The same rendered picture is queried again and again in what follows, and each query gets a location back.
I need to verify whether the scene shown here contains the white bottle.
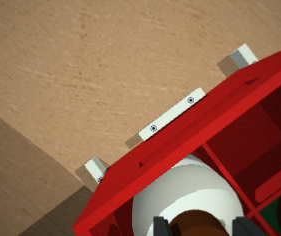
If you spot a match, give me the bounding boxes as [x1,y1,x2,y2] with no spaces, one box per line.
[132,154,244,236]

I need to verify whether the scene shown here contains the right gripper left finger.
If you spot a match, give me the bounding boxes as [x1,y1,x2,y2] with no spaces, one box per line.
[153,216,172,236]

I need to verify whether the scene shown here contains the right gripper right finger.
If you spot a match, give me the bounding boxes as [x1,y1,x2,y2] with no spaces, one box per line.
[232,217,267,236]

